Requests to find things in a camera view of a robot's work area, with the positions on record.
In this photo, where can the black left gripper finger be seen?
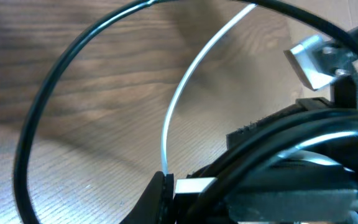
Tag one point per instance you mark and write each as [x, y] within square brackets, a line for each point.
[155, 205]

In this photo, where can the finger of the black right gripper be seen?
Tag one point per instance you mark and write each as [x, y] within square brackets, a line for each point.
[304, 110]

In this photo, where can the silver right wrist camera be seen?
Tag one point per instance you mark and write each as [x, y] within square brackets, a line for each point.
[314, 61]

